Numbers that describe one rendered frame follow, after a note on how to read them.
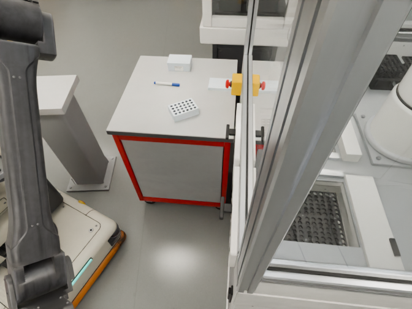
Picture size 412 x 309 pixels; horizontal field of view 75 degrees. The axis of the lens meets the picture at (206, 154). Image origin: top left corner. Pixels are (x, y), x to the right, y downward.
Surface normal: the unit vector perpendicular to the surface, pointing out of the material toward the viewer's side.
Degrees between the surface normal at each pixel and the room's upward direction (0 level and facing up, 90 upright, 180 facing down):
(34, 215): 59
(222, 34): 90
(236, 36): 90
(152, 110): 0
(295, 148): 90
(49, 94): 0
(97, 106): 0
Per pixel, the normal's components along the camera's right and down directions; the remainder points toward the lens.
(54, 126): 0.04, 0.78
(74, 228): -0.02, -0.62
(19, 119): 0.71, 0.04
